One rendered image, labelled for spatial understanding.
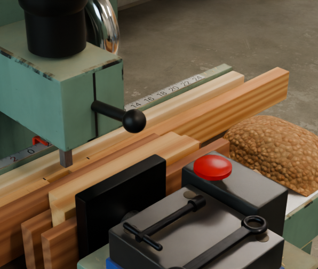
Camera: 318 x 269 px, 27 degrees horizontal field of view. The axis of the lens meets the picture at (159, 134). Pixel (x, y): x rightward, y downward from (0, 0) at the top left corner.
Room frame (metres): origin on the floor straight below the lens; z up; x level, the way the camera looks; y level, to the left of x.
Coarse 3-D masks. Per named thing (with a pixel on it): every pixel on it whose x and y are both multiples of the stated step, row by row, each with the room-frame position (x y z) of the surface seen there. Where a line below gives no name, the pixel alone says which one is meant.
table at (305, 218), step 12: (204, 144) 0.66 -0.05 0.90; (288, 192) 0.57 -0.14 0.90; (288, 204) 0.54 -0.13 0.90; (300, 204) 0.54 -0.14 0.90; (312, 204) 0.55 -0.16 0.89; (288, 216) 0.53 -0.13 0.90; (300, 216) 0.54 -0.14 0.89; (312, 216) 0.55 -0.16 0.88; (288, 228) 0.52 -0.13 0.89; (300, 228) 0.54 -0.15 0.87; (312, 228) 0.56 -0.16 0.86; (288, 240) 0.53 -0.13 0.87; (300, 240) 0.54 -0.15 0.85; (12, 264) 0.45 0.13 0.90; (24, 264) 0.45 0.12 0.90
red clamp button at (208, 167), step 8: (200, 160) 0.43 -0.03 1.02; (208, 160) 0.43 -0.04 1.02; (216, 160) 0.43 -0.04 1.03; (224, 160) 0.43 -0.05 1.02; (200, 168) 0.42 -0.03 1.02; (208, 168) 0.42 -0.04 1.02; (216, 168) 0.42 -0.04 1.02; (224, 168) 0.42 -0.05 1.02; (200, 176) 0.42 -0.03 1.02; (208, 176) 0.42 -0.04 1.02; (216, 176) 0.42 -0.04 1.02; (224, 176) 0.42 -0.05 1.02
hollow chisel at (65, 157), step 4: (60, 152) 0.54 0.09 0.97; (64, 152) 0.53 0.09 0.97; (68, 152) 0.54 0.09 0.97; (60, 156) 0.54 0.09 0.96; (64, 156) 0.53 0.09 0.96; (68, 156) 0.54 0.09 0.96; (60, 160) 0.54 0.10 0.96; (64, 160) 0.53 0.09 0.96; (68, 160) 0.54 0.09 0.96; (72, 160) 0.54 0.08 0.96; (60, 164) 0.54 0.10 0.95; (64, 164) 0.53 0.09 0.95; (68, 164) 0.54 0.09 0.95; (72, 164) 0.54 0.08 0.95
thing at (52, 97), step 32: (0, 32) 0.58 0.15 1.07; (0, 64) 0.54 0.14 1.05; (32, 64) 0.51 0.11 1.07; (64, 64) 0.51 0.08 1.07; (96, 64) 0.51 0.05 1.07; (0, 96) 0.55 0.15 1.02; (32, 96) 0.51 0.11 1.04; (64, 96) 0.48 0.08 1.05; (96, 96) 0.50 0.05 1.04; (32, 128) 0.51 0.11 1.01; (64, 128) 0.48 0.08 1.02; (96, 128) 0.50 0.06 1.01
